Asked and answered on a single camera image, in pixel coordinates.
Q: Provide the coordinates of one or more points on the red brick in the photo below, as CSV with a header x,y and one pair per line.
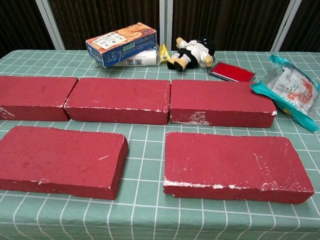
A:
x,y
225,162
117,97
32,95
217,100
57,160

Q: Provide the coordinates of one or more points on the small yellow packet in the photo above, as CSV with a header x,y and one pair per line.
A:
x,y
163,53

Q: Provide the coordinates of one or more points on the black and white plush doll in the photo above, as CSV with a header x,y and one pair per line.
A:
x,y
192,52

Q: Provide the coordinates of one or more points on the orange and blue cardboard box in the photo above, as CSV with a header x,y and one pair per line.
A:
x,y
120,42

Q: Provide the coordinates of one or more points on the red ink pad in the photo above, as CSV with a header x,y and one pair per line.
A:
x,y
232,71

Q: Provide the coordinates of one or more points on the green checkered tablecloth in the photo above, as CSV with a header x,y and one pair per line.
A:
x,y
150,220

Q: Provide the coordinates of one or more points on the dark brown pleated curtain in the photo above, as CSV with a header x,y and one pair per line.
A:
x,y
105,15
17,22
308,27
225,20

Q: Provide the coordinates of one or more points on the teal plastic snack bag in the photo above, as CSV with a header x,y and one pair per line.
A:
x,y
290,87

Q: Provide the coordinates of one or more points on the grey partition post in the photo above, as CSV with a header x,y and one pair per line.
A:
x,y
286,25
165,22
50,25

